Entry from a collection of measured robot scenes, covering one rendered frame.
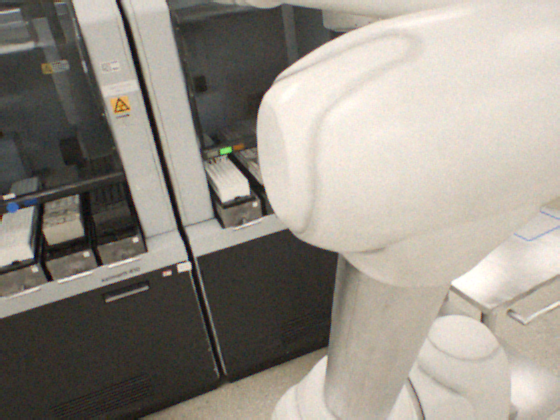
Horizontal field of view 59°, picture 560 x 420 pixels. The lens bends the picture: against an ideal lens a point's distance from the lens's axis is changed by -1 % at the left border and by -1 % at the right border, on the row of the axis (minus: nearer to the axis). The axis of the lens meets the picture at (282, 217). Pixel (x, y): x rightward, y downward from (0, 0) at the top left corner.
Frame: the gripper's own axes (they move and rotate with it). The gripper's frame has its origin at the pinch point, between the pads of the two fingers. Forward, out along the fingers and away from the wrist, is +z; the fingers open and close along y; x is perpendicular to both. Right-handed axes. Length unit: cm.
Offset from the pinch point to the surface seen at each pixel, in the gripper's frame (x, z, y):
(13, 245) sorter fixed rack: 71, 34, -80
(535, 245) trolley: -3, 38, 45
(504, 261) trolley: -4, 38, 35
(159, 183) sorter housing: 75, 28, -33
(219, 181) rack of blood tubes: 76, 34, -14
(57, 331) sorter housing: 66, 65, -78
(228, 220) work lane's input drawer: 66, 44, -15
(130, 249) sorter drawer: 66, 44, -48
